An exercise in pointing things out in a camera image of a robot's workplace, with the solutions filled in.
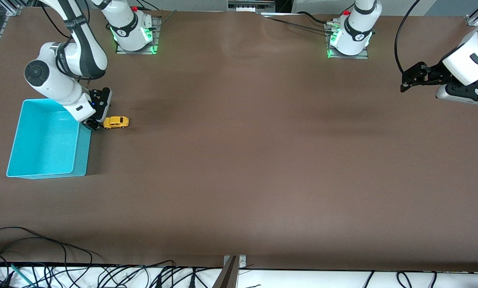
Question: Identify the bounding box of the yellow beetle toy car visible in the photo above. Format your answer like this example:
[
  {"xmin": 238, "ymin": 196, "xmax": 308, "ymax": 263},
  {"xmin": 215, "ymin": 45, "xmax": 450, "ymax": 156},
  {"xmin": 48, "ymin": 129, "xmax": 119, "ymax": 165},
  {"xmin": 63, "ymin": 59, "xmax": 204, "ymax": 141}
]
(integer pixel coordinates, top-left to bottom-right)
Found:
[{"xmin": 103, "ymin": 116, "xmax": 130, "ymax": 130}]

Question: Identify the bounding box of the teal plastic bin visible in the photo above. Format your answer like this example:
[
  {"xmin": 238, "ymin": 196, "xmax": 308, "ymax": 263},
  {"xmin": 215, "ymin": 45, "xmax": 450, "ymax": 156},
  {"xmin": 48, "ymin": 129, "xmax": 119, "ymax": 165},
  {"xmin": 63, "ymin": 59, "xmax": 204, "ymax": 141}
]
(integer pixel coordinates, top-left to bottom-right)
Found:
[{"xmin": 6, "ymin": 99, "xmax": 92, "ymax": 179}]

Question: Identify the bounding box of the grey power strip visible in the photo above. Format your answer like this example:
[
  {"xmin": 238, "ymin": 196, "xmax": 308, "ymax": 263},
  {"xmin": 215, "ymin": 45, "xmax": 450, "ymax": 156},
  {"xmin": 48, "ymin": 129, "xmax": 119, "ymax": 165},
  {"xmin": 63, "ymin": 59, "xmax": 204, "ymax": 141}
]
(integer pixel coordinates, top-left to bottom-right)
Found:
[{"xmin": 227, "ymin": 0, "xmax": 276, "ymax": 12}]

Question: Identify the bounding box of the grey metal pole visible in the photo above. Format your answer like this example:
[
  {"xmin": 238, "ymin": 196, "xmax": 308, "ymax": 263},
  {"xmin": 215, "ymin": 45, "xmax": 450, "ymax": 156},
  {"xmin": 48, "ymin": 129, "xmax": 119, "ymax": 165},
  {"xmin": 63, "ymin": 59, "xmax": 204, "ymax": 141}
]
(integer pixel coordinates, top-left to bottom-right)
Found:
[{"xmin": 212, "ymin": 256, "xmax": 239, "ymax": 288}]

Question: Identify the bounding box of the white bench board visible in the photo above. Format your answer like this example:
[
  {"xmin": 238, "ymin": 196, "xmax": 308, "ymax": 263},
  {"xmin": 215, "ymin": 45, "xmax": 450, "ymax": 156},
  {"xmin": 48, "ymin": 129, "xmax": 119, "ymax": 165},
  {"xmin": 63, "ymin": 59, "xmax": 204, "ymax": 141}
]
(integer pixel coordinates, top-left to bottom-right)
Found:
[{"xmin": 0, "ymin": 265, "xmax": 478, "ymax": 288}]

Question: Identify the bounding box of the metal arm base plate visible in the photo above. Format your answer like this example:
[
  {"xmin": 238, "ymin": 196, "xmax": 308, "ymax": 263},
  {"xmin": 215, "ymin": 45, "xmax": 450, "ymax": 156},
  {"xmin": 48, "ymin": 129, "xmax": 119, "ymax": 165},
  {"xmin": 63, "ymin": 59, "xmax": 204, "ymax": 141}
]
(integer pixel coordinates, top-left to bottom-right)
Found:
[
  {"xmin": 115, "ymin": 16, "xmax": 162, "ymax": 55},
  {"xmin": 326, "ymin": 21, "xmax": 370, "ymax": 60}
]

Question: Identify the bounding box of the long black cable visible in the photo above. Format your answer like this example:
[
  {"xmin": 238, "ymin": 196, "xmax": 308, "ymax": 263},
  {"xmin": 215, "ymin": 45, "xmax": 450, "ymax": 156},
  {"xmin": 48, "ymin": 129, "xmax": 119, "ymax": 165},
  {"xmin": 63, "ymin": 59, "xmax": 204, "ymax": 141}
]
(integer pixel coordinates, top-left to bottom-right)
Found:
[
  {"xmin": 0, "ymin": 236, "xmax": 70, "ymax": 288},
  {"xmin": 0, "ymin": 226, "xmax": 104, "ymax": 260}
]

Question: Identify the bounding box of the small metal bracket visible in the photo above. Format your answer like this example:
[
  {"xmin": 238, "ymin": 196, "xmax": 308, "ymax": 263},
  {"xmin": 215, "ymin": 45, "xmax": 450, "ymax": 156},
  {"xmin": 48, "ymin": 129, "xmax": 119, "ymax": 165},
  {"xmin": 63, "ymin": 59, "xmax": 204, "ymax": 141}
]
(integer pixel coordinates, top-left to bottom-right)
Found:
[{"xmin": 223, "ymin": 255, "xmax": 247, "ymax": 269}]

